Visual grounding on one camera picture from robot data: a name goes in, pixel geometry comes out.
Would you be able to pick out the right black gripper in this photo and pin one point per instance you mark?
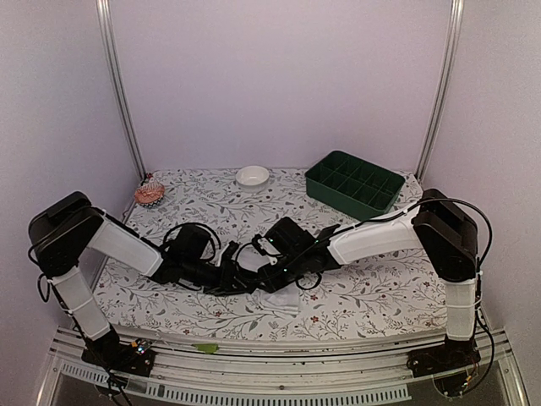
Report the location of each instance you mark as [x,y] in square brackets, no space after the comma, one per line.
[272,283]

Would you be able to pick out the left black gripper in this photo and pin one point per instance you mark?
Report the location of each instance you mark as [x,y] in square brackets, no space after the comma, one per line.
[225,283]

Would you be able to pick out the white underwear black trim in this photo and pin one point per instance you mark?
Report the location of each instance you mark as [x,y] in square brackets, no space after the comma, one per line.
[285,301]

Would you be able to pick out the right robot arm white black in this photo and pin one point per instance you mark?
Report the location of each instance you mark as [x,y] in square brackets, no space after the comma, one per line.
[436,224]

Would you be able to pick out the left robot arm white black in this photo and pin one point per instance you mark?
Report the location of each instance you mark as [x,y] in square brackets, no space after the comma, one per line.
[63,232]

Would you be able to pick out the green tape piece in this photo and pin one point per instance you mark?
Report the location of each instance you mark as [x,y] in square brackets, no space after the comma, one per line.
[206,348]

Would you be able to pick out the white ceramic bowl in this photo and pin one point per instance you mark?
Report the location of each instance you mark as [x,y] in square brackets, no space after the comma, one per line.
[252,178]

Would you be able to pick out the red patterned cupcake cup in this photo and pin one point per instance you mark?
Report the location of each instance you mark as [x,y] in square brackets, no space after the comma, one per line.
[150,194]

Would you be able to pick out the green divided organizer tray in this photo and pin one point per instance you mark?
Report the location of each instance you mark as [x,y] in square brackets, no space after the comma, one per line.
[353,186]

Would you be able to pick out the floral patterned table mat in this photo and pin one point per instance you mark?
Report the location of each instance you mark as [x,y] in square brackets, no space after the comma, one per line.
[380,296]

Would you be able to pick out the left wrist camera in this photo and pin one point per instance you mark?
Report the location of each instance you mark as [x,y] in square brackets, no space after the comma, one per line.
[227,253]

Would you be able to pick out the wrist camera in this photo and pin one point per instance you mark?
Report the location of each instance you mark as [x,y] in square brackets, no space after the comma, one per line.
[227,253]
[264,247]

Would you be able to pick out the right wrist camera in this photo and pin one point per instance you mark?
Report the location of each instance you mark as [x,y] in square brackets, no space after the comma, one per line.
[264,247]

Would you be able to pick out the aluminium front rail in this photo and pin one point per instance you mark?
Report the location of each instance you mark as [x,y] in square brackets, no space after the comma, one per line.
[363,371]

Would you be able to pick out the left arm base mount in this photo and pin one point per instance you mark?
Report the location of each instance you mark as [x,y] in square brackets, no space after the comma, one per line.
[136,358]

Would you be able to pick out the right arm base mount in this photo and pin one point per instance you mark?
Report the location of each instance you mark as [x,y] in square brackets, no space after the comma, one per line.
[452,365]

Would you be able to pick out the left aluminium frame post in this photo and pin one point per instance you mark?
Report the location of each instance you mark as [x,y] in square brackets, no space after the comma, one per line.
[108,40]

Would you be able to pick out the aluminium frame post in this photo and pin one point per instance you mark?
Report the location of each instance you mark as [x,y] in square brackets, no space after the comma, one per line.
[108,40]
[451,44]

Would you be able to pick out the right aluminium frame post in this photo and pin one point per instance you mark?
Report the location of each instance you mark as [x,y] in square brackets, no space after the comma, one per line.
[451,44]

